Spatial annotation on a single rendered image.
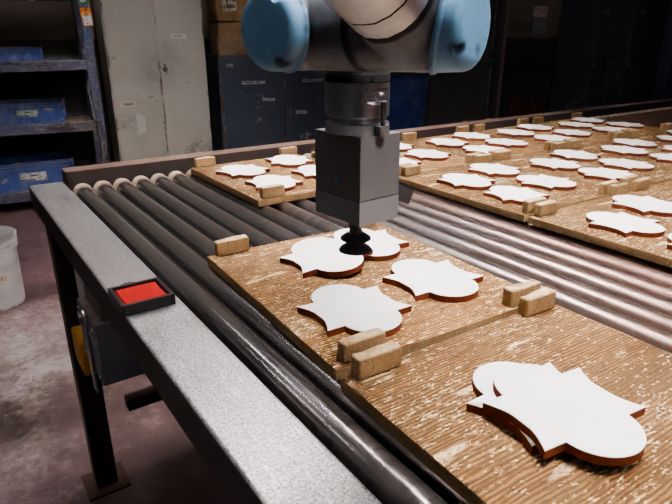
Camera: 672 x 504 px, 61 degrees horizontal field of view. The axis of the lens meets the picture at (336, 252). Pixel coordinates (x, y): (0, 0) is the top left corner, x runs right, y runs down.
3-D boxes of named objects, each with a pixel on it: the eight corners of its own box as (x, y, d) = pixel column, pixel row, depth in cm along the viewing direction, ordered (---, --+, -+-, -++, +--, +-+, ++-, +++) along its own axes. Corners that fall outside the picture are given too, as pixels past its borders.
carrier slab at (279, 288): (335, 382, 63) (335, 370, 63) (207, 264, 96) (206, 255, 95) (544, 308, 81) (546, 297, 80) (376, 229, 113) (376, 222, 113)
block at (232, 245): (217, 258, 95) (216, 242, 94) (213, 254, 96) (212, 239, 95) (250, 251, 97) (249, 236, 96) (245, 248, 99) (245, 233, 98)
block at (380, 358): (358, 383, 61) (359, 360, 60) (349, 375, 62) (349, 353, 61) (402, 366, 64) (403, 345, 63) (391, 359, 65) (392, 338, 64)
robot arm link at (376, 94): (360, 77, 70) (408, 81, 64) (359, 115, 72) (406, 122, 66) (311, 80, 66) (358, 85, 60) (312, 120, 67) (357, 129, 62)
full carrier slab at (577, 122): (621, 142, 206) (623, 129, 204) (528, 127, 238) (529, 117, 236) (672, 133, 224) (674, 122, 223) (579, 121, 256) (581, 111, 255)
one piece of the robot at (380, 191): (436, 97, 67) (428, 228, 73) (383, 92, 74) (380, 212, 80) (360, 104, 60) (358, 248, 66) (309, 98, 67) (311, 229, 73)
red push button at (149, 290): (127, 314, 80) (125, 305, 80) (115, 298, 85) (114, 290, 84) (168, 303, 83) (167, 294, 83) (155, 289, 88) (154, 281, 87)
